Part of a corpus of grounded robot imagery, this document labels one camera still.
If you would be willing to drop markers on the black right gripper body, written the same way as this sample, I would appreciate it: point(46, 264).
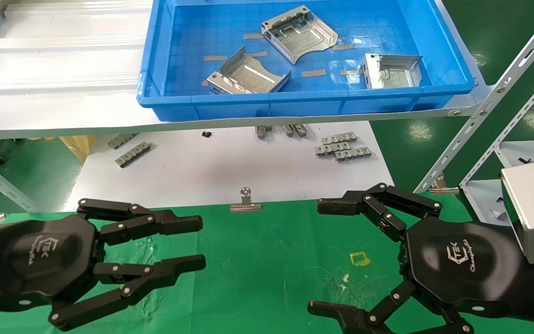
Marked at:
point(461, 264)

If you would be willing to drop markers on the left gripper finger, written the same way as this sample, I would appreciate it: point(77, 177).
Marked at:
point(179, 266)
point(174, 222)

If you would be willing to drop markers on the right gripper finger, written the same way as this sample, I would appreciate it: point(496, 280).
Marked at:
point(341, 204)
point(336, 315)

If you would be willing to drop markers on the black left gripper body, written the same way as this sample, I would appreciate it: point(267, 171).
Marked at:
point(40, 255)

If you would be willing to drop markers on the silver sheet metal bracket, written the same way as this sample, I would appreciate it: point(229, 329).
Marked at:
point(248, 76)
point(394, 74)
point(304, 37)

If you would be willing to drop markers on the gray metal link strip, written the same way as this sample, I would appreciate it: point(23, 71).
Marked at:
point(122, 140)
point(300, 130)
point(262, 131)
point(288, 130)
point(339, 138)
point(332, 148)
point(352, 154)
point(132, 154)

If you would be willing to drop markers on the green table cloth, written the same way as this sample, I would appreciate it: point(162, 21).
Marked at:
point(271, 260)

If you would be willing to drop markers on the blue plastic bin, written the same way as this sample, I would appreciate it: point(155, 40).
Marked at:
point(295, 104)

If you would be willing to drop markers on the yellow plastic sheet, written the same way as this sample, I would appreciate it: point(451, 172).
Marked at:
point(76, 144)

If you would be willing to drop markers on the white perforated metal rack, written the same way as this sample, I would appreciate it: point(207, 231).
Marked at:
point(503, 83)

